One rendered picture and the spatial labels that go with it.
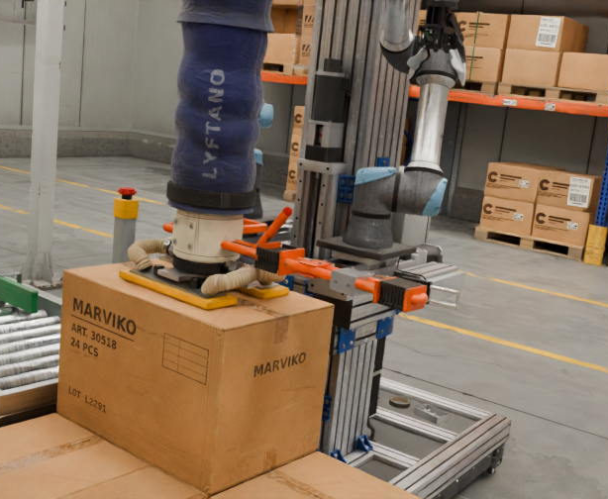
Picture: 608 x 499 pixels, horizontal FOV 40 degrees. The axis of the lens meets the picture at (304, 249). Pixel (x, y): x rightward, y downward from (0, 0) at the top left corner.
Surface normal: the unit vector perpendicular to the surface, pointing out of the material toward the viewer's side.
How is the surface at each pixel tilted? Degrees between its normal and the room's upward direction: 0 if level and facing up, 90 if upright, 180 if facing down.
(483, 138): 90
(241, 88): 79
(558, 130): 90
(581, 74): 91
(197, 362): 90
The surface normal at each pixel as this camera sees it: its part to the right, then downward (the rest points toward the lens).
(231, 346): 0.77, 0.20
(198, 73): -0.25, -0.07
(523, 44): -0.61, 0.13
